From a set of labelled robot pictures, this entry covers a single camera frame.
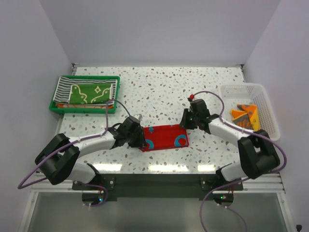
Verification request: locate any white plastic basket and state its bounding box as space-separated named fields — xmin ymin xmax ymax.
xmin=220 ymin=83 xmax=281 ymax=141

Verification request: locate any orange folded cartoon towel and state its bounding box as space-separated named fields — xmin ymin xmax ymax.
xmin=56 ymin=103 xmax=106 ymax=109

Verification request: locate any aluminium frame rail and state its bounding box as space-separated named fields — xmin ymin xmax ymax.
xmin=19 ymin=174 xmax=296 ymax=232

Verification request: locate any green frog pattern towel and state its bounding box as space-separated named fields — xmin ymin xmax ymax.
xmin=69 ymin=83 xmax=113 ymax=104

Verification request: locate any green white striped towel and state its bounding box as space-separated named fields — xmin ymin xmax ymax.
xmin=53 ymin=76 xmax=120 ymax=106

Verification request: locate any red blue patterned towel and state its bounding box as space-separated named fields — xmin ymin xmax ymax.
xmin=140 ymin=124 xmax=189 ymax=152

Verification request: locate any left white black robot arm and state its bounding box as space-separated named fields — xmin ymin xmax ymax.
xmin=35 ymin=115 xmax=147 ymax=190

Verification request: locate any orange yellow patterned towel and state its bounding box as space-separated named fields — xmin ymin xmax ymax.
xmin=230 ymin=104 xmax=261 ymax=131

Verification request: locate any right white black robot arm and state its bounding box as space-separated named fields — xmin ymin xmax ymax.
xmin=180 ymin=99 xmax=280 ymax=190

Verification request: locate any black mounting base plate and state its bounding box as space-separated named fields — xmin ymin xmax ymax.
xmin=72 ymin=173 xmax=244 ymax=203

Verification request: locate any green plastic tray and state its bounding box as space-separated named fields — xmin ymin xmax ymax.
xmin=49 ymin=75 xmax=120 ymax=114

